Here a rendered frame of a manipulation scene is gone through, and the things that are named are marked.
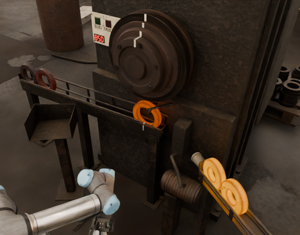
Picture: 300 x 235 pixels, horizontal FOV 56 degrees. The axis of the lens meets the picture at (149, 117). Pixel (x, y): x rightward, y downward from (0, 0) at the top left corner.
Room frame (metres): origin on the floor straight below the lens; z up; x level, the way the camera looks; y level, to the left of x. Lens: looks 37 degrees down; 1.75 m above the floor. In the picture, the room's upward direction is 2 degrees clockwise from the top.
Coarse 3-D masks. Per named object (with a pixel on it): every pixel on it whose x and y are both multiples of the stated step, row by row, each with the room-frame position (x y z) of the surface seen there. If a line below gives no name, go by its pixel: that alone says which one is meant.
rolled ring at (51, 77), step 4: (36, 72) 1.84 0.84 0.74; (40, 72) 1.82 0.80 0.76; (44, 72) 1.79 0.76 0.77; (48, 72) 1.80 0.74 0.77; (36, 76) 1.85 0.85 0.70; (40, 76) 1.85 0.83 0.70; (48, 76) 1.77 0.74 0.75; (52, 76) 1.79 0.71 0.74; (40, 80) 1.84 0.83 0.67; (52, 80) 1.77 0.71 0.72; (40, 84) 1.84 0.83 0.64; (44, 84) 1.84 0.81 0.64; (52, 84) 1.76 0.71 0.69; (52, 88) 1.76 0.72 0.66
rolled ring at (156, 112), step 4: (144, 100) 1.36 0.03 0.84; (136, 104) 1.36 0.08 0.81; (140, 104) 1.34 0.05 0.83; (144, 104) 1.33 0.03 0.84; (148, 104) 1.32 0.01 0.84; (152, 104) 1.33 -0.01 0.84; (136, 108) 1.36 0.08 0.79; (136, 112) 1.36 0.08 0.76; (152, 112) 1.30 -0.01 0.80; (156, 112) 1.29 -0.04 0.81; (136, 116) 1.36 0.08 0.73; (140, 116) 1.37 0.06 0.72; (156, 116) 1.29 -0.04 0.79; (160, 116) 1.30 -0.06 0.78; (140, 120) 1.35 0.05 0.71; (144, 120) 1.36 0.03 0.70; (156, 120) 1.29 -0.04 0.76; (160, 120) 1.29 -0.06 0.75; (152, 124) 1.30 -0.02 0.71; (156, 124) 1.28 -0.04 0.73
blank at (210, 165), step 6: (204, 162) 0.99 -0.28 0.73; (210, 162) 0.95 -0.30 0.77; (216, 162) 0.94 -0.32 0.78; (204, 168) 0.99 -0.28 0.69; (210, 168) 0.97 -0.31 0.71; (216, 168) 0.91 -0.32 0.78; (222, 168) 0.91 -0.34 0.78; (210, 174) 0.96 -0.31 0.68; (216, 174) 0.90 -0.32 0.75; (222, 174) 0.89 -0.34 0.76; (210, 180) 0.93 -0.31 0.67; (216, 180) 0.89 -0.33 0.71; (222, 180) 0.87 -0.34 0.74; (216, 186) 0.88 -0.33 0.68
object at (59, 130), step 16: (32, 112) 1.41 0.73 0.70; (48, 112) 1.47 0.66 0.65; (64, 112) 1.48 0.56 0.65; (32, 128) 1.35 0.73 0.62; (48, 128) 1.38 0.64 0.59; (64, 128) 1.37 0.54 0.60; (64, 144) 1.35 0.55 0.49; (64, 160) 1.34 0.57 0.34; (64, 176) 1.34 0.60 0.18; (64, 192) 1.34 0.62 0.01; (80, 192) 1.34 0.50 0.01
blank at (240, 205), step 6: (228, 180) 0.83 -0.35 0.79; (234, 180) 0.82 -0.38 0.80; (222, 186) 0.85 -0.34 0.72; (228, 186) 0.82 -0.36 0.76; (234, 186) 0.79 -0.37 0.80; (240, 186) 0.79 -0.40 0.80; (222, 192) 0.84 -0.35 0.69; (228, 192) 0.82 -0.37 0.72; (234, 192) 0.78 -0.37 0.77; (240, 192) 0.76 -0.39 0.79; (228, 198) 0.80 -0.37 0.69; (240, 198) 0.74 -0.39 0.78; (246, 198) 0.75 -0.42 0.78; (234, 204) 0.77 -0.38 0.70; (240, 204) 0.73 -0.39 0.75; (246, 204) 0.73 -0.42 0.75; (240, 210) 0.72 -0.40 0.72; (246, 210) 0.73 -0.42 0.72
